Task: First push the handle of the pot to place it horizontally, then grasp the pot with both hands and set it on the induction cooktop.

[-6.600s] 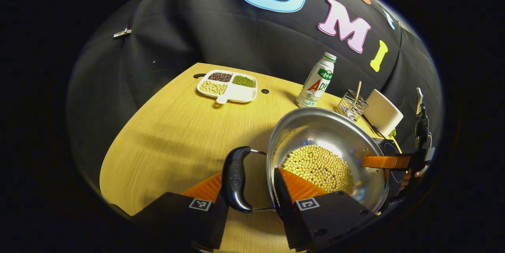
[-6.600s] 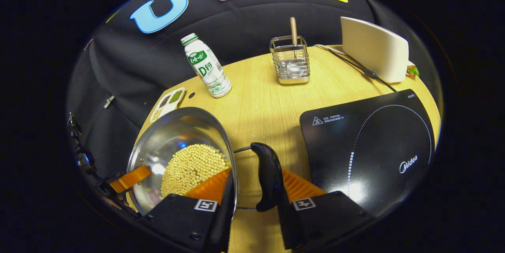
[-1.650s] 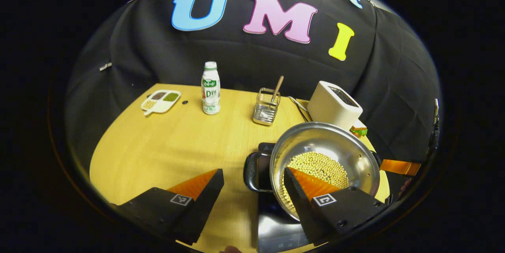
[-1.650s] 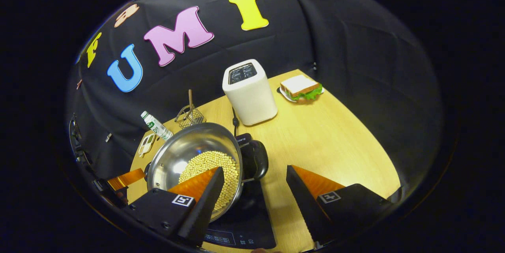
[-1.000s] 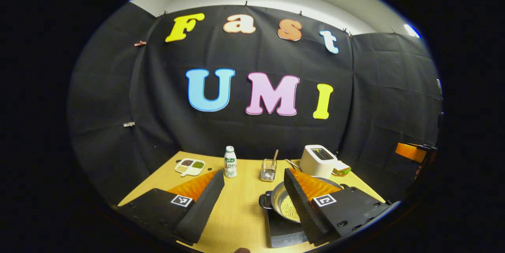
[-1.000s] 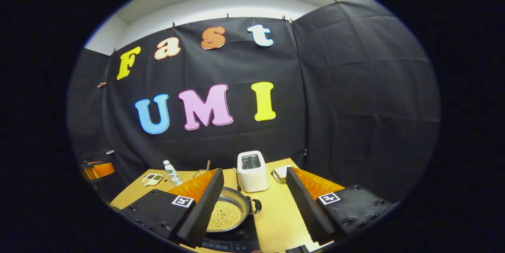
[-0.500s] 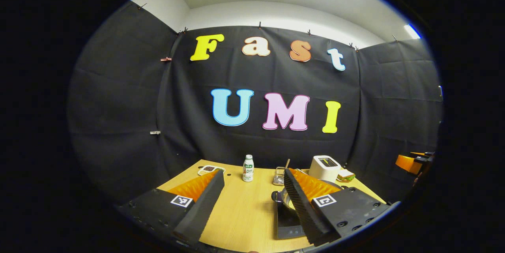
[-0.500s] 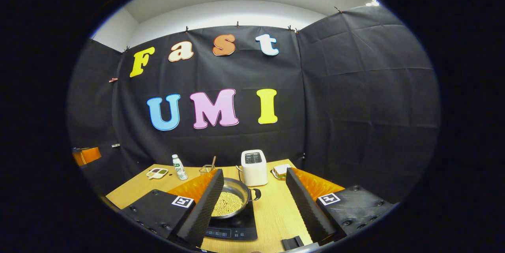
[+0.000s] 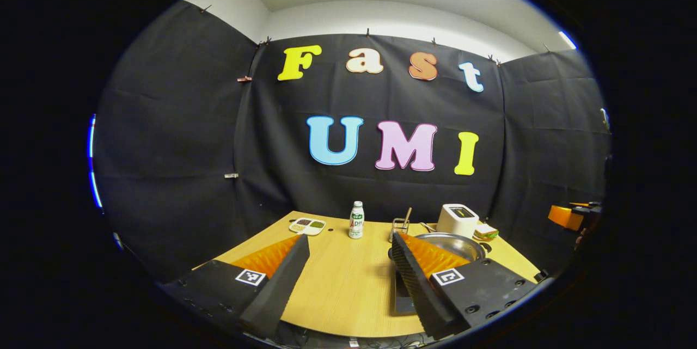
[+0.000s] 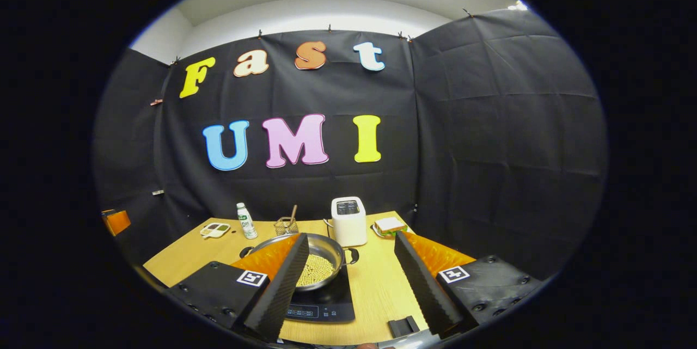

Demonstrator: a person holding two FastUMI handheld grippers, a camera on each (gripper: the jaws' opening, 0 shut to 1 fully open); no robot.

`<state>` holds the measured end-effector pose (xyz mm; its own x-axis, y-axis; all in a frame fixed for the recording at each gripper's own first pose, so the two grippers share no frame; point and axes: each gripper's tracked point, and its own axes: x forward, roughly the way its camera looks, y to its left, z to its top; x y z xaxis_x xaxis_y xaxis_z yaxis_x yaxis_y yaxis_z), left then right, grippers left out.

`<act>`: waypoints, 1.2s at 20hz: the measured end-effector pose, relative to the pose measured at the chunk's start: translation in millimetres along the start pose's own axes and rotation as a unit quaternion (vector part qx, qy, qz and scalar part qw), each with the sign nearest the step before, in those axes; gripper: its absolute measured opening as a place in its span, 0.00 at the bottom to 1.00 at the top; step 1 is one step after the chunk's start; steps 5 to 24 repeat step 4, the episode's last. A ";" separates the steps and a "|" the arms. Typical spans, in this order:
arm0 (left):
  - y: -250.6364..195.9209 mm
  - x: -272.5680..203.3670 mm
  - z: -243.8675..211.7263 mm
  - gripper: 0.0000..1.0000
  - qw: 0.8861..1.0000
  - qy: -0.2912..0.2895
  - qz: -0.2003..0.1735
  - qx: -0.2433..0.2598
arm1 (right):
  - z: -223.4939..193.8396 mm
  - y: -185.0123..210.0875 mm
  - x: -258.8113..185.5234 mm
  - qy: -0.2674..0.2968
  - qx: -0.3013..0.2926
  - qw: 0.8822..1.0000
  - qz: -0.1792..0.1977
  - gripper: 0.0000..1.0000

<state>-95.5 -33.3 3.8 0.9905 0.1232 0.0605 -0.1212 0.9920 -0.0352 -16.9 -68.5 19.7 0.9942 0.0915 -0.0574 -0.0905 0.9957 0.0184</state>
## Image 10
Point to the black induction cooktop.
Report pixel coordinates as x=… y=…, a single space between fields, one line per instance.
x=332 y=305

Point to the white drink bottle green label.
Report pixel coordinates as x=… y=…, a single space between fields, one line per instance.
x=246 y=224

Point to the pile of yellow soybeans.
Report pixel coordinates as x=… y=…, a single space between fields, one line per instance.
x=316 y=271

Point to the white divided dish with beans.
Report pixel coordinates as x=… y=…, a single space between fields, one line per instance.
x=215 y=230

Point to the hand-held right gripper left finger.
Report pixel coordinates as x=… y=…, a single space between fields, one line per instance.
x=283 y=283

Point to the sandwich with lettuce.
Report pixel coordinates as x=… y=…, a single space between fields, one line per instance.
x=389 y=225

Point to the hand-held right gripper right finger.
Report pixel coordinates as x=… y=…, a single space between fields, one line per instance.
x=419 y=283

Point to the white toaster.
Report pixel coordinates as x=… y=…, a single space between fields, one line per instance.
x=349 y=226

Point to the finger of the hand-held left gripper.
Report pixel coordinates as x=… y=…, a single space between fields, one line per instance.
x=116 y=222

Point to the short ceiling light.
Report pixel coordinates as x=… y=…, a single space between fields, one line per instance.
x=518 y=5

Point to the small black bracket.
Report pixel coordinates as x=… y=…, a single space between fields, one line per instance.
x=403 y=326

